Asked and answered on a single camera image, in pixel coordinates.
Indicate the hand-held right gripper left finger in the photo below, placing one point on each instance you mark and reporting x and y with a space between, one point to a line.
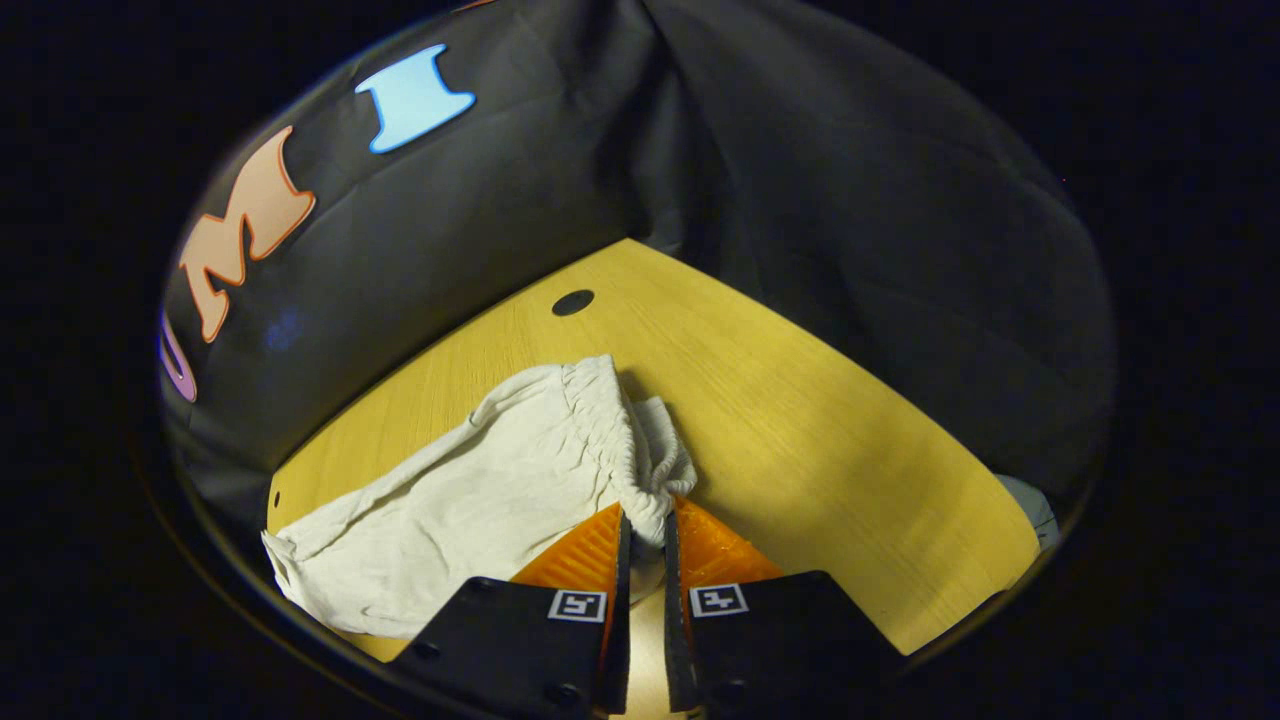
620 620

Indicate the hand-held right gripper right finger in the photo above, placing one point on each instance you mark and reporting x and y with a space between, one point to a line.
676 620

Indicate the white jeans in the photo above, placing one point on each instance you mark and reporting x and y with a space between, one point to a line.
470 500

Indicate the black backdrop cloth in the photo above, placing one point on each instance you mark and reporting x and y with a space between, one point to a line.
800 200

